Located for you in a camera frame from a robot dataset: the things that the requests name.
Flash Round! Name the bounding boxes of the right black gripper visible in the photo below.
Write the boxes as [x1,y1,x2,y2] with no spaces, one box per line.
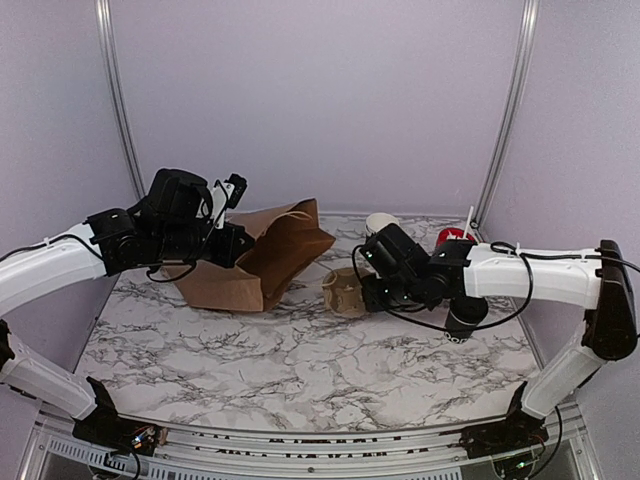
[360,275,424,314]

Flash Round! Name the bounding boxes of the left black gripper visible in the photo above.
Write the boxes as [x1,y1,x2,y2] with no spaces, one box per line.
[155,216,255,268]

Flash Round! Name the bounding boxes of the cardboard cup carrier tray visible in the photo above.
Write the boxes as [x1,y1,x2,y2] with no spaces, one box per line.
[321,267,366,318]

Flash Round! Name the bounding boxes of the brown paper bag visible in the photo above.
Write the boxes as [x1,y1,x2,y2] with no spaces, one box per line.
[162,198,335,313]

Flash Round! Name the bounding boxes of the black paper coffee cup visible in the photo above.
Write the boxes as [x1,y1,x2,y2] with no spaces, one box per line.
[444,297,489,344]

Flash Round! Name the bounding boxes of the black plastic cup lid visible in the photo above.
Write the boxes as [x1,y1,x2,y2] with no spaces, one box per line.
[445,297,489,331]

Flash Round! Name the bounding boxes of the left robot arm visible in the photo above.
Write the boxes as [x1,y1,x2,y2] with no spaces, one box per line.
[1,209,255,456]

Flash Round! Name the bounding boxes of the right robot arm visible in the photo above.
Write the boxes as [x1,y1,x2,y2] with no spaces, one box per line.
[354,228,638,458]

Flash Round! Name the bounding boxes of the red cylindrical holder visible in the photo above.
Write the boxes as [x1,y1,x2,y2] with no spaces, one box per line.
[436,227,477,247]

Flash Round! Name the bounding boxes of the stack of paper cups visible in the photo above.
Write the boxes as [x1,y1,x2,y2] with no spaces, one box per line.
[365,212,400,237]

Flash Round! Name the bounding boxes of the white straw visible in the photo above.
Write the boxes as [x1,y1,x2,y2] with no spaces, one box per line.
[462,205,475,240]

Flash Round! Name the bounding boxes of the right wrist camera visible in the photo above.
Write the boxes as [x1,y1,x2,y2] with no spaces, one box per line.
[360,224,430,280]

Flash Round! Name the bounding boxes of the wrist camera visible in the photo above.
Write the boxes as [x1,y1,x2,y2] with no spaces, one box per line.
[134,168,249,236]
[360,224,430,280]

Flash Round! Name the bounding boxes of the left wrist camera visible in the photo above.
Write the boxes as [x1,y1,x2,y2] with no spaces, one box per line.
[134,168,249,236]

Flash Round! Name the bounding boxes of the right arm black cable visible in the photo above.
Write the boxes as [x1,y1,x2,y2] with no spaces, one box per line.
[351,239,640,441]

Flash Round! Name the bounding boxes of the left aluminium frame post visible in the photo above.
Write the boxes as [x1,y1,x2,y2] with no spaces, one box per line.
[94,0,146,201]

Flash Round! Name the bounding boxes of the aluminium frame post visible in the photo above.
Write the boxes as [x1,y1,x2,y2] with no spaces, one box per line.
[474,0,540,227]
[94,0,146,201]

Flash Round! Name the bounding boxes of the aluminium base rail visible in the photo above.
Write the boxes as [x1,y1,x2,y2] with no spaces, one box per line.
[16,403,603,479]

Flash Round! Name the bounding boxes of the right aluminium frame post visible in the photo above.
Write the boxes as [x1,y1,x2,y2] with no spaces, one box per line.
[474,0,540,227]

